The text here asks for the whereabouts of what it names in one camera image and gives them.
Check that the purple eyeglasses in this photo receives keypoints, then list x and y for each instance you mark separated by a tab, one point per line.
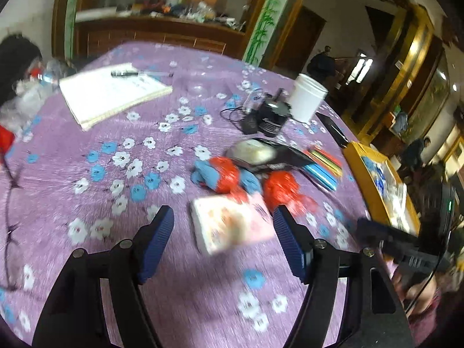
13	256

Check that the yellow rimmed white tray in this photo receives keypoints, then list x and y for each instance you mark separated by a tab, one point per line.
384	192

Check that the clear plastic cup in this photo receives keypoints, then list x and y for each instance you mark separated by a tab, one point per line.
198	88

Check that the white pink tissue pack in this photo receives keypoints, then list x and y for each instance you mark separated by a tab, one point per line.
223	222

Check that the blue red sponge pack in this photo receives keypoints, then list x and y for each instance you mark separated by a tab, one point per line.
321	176

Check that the red plastic bag on chair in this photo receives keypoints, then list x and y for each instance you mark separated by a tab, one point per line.
7	138

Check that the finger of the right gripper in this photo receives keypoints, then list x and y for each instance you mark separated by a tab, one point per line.
391	241

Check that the bamboo painted pillar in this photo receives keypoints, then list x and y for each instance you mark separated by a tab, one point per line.
264	28

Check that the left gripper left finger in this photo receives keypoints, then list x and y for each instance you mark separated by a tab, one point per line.
73	315

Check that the black pen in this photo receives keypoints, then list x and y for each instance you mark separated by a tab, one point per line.
135	73

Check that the light blue knit cloth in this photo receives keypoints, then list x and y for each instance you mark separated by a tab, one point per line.
202	172

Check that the black smartphone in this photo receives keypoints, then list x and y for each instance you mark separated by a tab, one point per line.
333	130

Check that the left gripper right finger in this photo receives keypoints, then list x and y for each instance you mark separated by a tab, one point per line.
373	315

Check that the wooden cabinet counter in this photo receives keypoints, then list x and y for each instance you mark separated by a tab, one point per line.
100	30

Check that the right hand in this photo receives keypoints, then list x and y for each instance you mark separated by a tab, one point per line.
415	299

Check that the large red plastic bag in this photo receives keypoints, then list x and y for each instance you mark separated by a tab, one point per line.
281	189

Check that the black round motor device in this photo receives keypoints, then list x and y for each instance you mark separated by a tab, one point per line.
261	112

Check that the black foil snack bag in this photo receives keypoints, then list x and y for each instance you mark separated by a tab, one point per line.
259	155

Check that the black backpack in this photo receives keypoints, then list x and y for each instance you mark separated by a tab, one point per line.
17	55

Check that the white paper notepad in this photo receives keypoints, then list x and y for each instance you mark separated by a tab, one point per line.
94	96

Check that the white plastic jar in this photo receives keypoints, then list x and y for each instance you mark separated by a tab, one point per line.
307	95

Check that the standing person in dark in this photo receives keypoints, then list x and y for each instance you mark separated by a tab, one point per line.
322	66

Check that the clear plastic bag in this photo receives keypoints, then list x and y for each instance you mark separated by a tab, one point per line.
28	94

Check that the small red plastic bag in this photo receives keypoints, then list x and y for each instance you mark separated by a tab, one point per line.
225	179

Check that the purple floral tablecloth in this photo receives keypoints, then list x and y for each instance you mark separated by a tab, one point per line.
91	189

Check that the seated person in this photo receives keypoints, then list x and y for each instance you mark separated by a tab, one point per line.
411	158

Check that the yellow red sponge pack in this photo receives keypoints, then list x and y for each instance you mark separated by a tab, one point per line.
327	161

